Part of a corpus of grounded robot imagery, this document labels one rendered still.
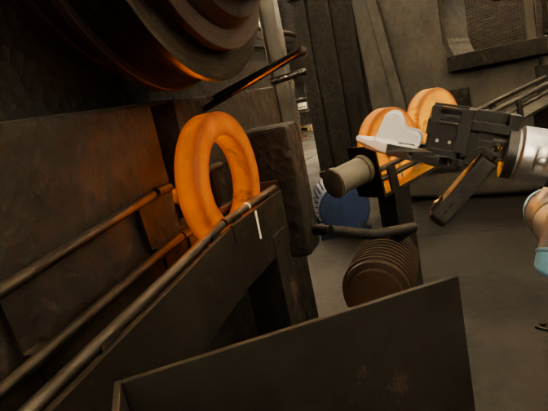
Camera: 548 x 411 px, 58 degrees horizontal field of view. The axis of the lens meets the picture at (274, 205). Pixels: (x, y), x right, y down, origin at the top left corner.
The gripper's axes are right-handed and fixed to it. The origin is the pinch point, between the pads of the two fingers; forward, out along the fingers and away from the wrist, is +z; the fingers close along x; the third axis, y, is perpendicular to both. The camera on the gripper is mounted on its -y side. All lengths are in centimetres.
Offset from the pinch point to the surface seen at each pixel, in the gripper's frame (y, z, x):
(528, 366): -63, -46, -64
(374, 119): 0.9, 2.6, -27.7
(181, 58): 9.6, 18.3, 22.7
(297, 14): 47, 136, -398
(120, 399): -5, 2, 56
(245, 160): -4.0, 15.7, 7.0
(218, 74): 7.9, 17.8, 13.9
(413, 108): 3.3, -3.6, -39.8
